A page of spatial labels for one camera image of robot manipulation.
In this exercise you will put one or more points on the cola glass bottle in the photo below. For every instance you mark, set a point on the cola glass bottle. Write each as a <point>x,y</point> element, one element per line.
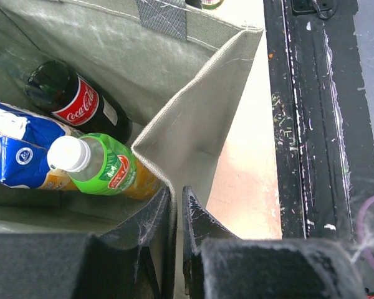
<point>60,91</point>

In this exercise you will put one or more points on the green canvas bag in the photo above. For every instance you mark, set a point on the green canvas bag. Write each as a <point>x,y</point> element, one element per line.
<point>178,72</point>

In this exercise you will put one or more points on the orange soda plastic bottle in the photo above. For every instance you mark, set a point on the orange soda plastic bottle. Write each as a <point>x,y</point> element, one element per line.
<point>100,165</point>

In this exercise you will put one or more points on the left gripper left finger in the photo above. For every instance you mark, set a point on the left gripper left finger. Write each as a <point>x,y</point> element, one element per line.
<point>130,261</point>

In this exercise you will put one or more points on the green glass bottle front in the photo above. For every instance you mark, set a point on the green glass bottle front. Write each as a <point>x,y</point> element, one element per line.
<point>204,4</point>

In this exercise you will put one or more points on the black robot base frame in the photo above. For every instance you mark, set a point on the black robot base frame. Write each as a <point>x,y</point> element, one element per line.
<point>321,68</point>

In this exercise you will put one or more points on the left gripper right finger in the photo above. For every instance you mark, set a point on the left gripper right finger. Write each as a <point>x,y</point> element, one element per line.
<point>218,264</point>

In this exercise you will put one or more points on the blue juice carton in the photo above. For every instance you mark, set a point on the blue juice carton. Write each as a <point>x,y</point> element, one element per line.
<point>25,138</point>

